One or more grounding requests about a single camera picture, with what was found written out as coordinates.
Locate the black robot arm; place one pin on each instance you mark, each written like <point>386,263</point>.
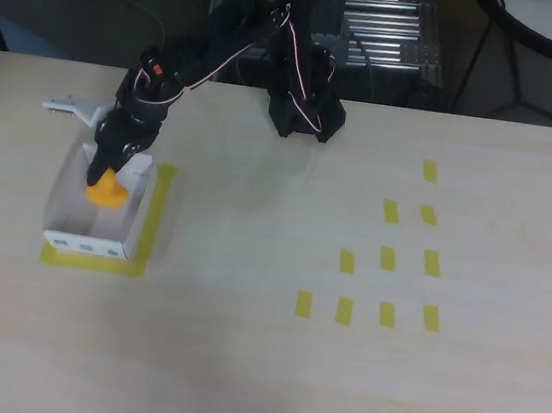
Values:
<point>238,25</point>

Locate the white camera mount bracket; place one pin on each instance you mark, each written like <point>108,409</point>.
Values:
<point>79,109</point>

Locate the yellow rubber duck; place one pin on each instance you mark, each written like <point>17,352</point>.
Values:
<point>108,196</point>

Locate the long yellow tape strip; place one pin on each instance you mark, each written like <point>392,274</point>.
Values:
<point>88,262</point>
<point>157,212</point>

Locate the white cardboard box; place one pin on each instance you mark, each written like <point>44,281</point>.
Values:
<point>67,206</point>

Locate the aluminium roller conveyor frame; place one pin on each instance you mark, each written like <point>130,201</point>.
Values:
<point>393,29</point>

